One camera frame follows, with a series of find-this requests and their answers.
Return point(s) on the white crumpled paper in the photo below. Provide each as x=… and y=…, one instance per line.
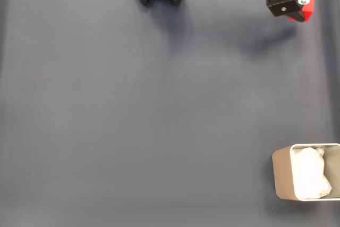
x=309, y=173

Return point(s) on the dark grey table mat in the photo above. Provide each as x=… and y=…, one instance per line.
x=106, y=131

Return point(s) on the beige rounded box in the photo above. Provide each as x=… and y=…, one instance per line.
x=282, y=173

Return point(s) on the red cube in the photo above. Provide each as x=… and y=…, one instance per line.
x=309, y=10

